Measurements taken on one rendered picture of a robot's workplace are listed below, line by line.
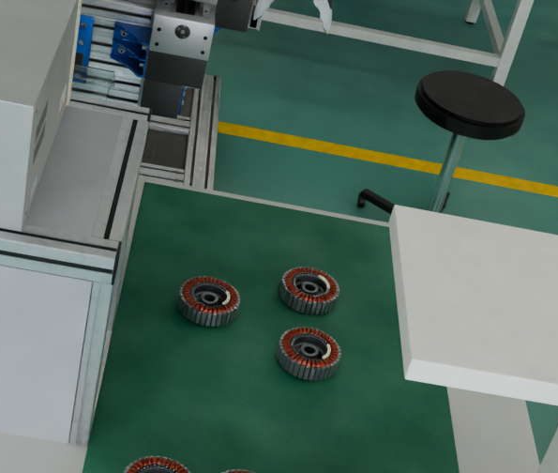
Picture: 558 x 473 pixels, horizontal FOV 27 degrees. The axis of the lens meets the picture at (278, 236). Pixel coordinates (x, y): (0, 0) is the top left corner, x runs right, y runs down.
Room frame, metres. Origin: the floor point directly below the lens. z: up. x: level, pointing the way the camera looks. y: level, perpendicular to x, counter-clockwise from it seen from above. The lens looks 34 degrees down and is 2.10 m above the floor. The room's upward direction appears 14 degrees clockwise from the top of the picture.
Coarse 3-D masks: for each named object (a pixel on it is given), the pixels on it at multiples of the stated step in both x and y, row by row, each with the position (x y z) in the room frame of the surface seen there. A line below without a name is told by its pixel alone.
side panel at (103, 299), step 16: (128, 224) 1.55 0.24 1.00; (96, 288) 1.30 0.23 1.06; (112, 288) 1.30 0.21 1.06; (96, 304) 1.30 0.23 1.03; (112, 304) 1.55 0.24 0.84; (96, 320) 1.31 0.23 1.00; (112, 320) 1.55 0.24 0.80; (96, 336) 1.31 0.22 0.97; (96, 352) 1.30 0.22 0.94; (80, 368) 1.30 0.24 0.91; (96, 368) 1.30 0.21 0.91; (80, 384) 1.30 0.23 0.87; (96, 384) 1.30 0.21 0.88; (80, 400) 1.30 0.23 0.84; (96, 400) 1.38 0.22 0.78; (80, 416) 1.31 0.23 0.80; (80, 432) 1.31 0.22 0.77
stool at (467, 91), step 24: (456, 72) 3.43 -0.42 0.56; (432, 96) 3.22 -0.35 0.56; (456, 96) 3.26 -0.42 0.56; (480, 96) 3.30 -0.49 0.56; (504, 96) 3.34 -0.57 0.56; (432, 120) 3.17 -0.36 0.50; (456, 120) 3.13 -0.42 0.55; (480, 120) 3.14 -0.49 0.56; (504, 120) 3.18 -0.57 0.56; (456, 144) 3.27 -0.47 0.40; (360, 192) 3.42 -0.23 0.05; (432, 192) 3.29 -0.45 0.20
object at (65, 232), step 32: (64, 128) 1.61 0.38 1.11; (96, 128) 1.63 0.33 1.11; (128, 128) 1.66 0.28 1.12; (64, 160) 1.52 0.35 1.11; (96, 160) 1.54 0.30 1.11; (128, 160) 1.56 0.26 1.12; (64, 192) 1.43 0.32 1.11; (96, 192) 1.45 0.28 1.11; (128, 192) 1.47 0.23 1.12; (32, 224) 1.34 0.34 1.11; (64, 224) 1.35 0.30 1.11; (96, 224) 1.37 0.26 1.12; (0, 256) 1.29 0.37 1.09; (32, 256) 1.29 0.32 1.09; (64, 256) 1.30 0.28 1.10; (96, 256) 1.30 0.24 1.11
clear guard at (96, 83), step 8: (80, 72) 1.89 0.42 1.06; (88, 72) 1.90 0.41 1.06; (96, 72) 1.91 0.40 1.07; (104, 72) 1.92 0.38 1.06; (112, 72) 1.92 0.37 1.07; (72, 80) 1.86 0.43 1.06; (80, 80) 1.87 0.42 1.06; (88, 80) 1.87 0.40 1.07; (96, 80) 1.88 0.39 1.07; (104, 80) 1.89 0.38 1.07; (112, 80) 1.90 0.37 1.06; (72, 88) 1.83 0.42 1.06; (80, 88) 1.84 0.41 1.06; (88, 88) 1.84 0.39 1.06; (96, 88) 1.85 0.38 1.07; (104, 88) 1.86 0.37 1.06; (88, 96) 1.82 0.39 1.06; (96, 96) 1.82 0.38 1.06; (104, 96) 1.83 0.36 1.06
